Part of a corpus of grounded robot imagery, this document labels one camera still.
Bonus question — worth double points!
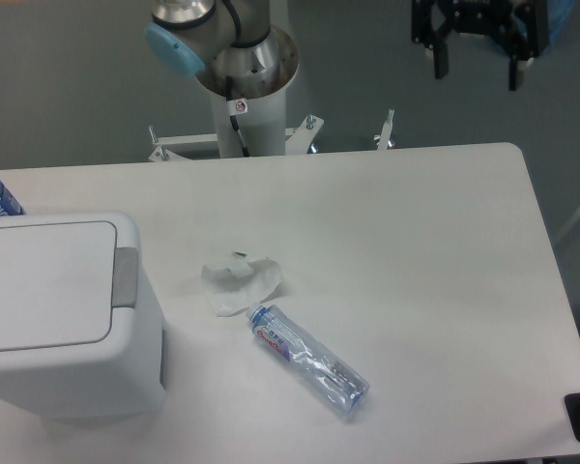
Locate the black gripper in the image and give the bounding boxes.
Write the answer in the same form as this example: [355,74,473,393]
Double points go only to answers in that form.
[411,1,550,91]

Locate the white trash can body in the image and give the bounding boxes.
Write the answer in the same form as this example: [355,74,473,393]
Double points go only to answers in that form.
[0,212,167,419]

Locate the white trash can lid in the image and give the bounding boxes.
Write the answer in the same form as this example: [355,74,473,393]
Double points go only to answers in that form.
[0,217,139,352]

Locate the crumpled white tissue paper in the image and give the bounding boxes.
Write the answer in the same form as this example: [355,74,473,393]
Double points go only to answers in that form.
[200,251,283,318]

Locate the empty clear plastic bottle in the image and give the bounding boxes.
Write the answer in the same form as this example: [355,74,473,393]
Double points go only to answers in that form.
[246,304,370,416]

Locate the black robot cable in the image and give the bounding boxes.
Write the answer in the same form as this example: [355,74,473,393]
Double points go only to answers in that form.
[220,0,252,159]

